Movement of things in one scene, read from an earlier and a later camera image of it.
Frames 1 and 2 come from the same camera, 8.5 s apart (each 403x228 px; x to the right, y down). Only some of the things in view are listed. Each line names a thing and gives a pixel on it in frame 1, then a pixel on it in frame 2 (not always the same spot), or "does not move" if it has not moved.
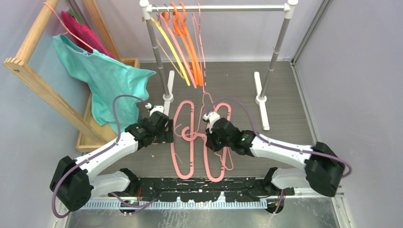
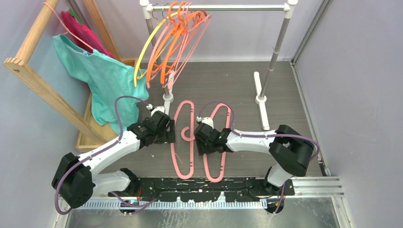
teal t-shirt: [109, 77] does not move
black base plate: [197, 189] does not move
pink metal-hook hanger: [166, 22] -> [158, 42]
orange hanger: [183, 24] -> [183, 27]
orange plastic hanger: [175, 18] -> [178, 27]
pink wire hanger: [200, 46] -> [203, 16]
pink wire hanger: [195, 134] -> [206, 16]
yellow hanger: [173, 52] -> [145, 42]
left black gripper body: [163, 136] does not move
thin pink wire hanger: [68, 32] does not move
